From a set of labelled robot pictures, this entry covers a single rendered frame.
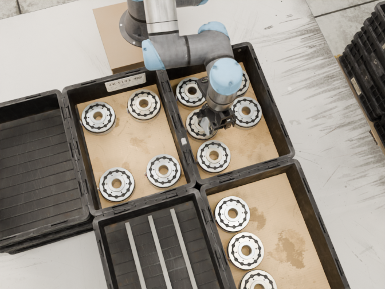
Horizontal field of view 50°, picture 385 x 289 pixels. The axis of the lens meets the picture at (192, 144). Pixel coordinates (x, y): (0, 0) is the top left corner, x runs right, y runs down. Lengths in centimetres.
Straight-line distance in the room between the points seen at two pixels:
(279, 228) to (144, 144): 48
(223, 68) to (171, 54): 13
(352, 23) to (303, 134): 133
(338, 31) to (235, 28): 112
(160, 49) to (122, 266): 61
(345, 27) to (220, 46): 173
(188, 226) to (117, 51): 64
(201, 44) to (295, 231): 61
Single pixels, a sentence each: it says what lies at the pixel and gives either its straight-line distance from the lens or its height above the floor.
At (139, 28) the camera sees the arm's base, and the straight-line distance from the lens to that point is 146.
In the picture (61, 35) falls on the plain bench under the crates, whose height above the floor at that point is 70.
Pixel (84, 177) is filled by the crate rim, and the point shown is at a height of 93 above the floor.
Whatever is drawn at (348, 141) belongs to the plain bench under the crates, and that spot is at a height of 70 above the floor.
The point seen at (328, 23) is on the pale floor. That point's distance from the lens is 267.
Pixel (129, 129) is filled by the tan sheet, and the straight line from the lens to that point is 131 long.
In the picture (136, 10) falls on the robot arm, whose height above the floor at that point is 93.
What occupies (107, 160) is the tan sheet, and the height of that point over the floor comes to 83.
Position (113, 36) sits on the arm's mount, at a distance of 151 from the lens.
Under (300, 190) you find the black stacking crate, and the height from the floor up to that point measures 89.
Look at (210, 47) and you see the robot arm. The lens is 102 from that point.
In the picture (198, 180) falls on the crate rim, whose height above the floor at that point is 93.
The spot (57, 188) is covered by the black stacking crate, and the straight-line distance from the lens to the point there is 129.
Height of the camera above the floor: 205
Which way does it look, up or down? 71 degrees down
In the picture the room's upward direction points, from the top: 8 degrees clockwise
